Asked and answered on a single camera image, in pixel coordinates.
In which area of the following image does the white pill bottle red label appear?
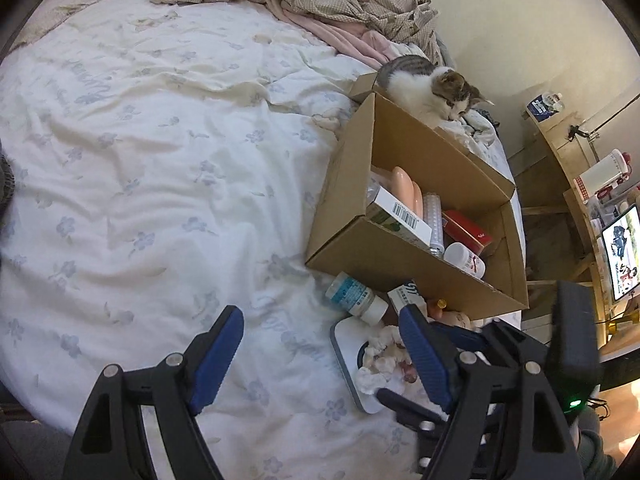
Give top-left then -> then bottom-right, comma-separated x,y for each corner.
444,242 -> 486,280

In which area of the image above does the small white carton box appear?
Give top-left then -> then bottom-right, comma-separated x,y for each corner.
387,281 -> 427,315

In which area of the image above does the white hp wireless charger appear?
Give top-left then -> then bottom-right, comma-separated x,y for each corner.
330,318 -> 385,415

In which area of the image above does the dark green sleeve forearm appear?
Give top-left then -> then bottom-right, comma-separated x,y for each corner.
576,406 -> 617,480

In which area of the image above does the computer monitor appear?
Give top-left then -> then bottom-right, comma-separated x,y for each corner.
602,205 -> 640,301

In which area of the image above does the crumpled white tissue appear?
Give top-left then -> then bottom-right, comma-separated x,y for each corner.
354,325 -> 418,396

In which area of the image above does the red box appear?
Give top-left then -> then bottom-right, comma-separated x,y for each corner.
442,210 -> 494,256

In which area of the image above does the wooden desk shelf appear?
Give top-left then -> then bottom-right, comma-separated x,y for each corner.
522,110 -> 625,346

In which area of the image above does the white jug red lid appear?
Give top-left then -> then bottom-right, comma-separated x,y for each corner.
574,148 -> 632,200

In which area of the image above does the white bottle blue label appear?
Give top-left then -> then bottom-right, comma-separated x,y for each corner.
326,272 -> 388,326

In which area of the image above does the clear ribbed tube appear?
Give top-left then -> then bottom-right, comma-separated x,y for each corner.
423,193 -> 445,259

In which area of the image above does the peach tube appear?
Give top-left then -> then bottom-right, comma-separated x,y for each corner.
390,166 -> 424,219

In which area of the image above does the white barcode carton box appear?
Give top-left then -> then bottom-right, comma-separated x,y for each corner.
366,182 -> 432,250

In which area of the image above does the blue white tissue pack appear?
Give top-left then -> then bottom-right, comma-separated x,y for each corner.
526,92 -> 564,122

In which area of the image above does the white floral bed sheet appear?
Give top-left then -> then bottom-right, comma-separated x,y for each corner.
1,0 -> 511,479

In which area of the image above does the brown cardboard box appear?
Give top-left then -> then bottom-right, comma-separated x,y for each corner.
306,73 -> 528,318

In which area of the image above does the grey and white kitten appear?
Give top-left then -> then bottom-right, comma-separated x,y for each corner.
375,54 -> 492,128

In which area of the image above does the pink cloth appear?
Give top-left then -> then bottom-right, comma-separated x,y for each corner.
265,0 -> 400,70

